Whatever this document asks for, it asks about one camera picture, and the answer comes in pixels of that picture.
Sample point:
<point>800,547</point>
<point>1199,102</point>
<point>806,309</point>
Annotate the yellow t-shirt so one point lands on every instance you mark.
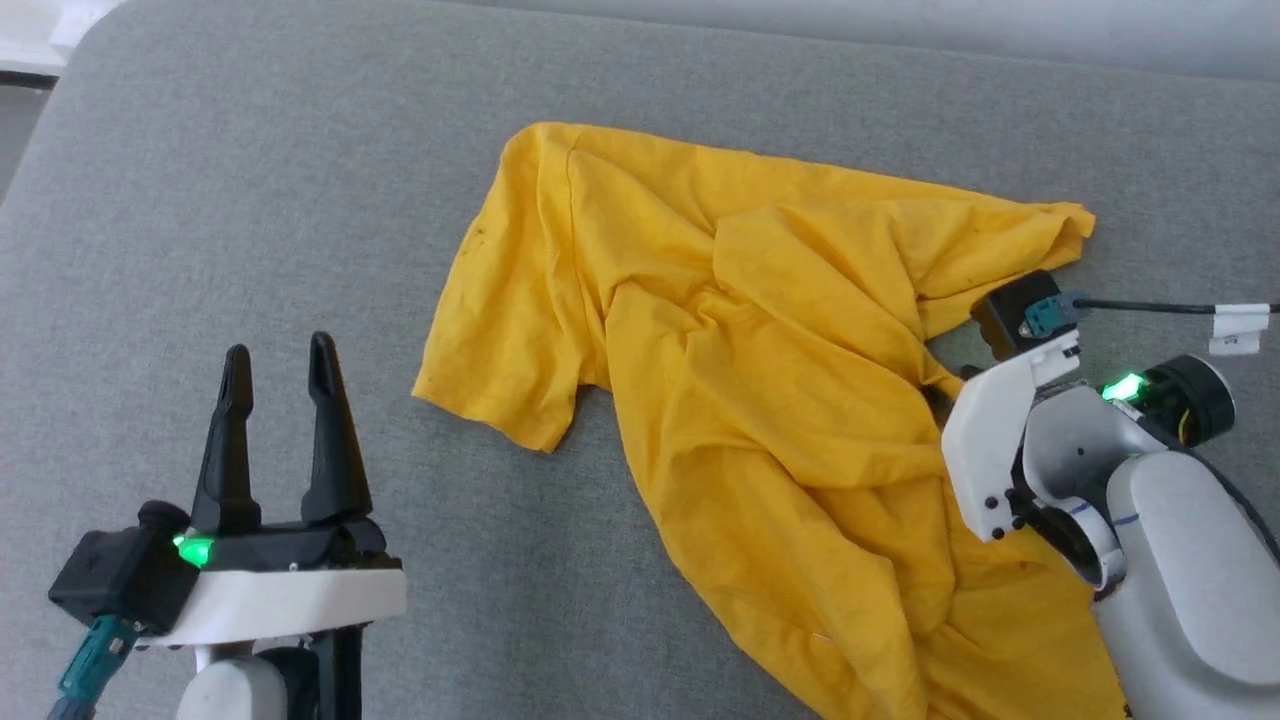
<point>760,380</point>

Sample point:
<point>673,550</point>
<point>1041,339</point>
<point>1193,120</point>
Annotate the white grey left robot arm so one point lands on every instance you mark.
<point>250,690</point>

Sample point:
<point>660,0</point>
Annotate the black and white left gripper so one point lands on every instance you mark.
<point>290,590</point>

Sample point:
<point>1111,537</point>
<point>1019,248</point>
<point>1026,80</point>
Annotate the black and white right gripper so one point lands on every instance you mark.
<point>990,440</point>

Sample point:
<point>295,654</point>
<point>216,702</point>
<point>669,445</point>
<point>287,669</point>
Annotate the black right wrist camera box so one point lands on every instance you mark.
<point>1020,310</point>

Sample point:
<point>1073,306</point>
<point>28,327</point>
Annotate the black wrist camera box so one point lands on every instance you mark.
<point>1020,310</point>
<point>120,575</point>

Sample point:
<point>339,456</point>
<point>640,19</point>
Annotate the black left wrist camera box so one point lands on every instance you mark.
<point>120,575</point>

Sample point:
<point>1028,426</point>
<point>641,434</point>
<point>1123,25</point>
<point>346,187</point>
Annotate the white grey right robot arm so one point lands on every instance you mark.
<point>1180,560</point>

